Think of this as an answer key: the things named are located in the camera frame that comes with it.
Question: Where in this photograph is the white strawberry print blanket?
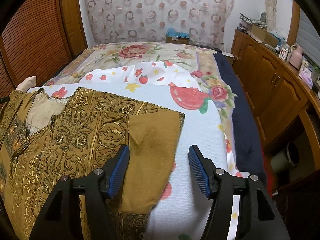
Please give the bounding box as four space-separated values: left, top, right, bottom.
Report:
26 60 251 240

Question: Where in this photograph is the pink circle pattern curtain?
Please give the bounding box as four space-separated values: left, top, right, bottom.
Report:
85 0 235 48

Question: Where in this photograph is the brown gold patterned garment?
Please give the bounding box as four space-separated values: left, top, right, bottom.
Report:
1 88 184 239

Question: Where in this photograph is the cardboard box on sideboard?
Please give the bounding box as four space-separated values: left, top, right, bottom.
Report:
248 25 279 48

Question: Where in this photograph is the beige tied side curtain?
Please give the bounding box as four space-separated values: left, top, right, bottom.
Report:
265 0 277 31

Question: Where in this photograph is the pink thermos jug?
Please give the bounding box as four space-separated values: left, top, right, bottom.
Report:
289 44 303 70

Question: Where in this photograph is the beige pillow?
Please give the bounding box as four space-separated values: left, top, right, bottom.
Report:
16 76 36 93

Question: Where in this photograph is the stack of folded papers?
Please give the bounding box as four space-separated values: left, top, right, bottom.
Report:
240 12 267 30

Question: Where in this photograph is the floral bedspread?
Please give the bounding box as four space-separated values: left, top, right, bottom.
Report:
43 41 238 145

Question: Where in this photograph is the grey window blind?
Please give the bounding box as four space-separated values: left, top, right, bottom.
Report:
296 9 320 66

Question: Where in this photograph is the cardboard box with blue cloth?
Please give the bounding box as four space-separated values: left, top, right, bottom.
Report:
165 28 190 44

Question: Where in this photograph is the wooden sideboard cabinet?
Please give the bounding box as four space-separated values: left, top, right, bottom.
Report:
232 30 319 170

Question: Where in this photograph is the navy blue bed sheet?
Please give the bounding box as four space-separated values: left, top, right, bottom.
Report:
214 52 267 186

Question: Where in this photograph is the brown louvered wardrobe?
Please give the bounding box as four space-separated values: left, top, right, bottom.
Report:
1 0 87 97

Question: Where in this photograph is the purple tissue pack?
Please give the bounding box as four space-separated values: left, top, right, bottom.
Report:
298 66 313 89

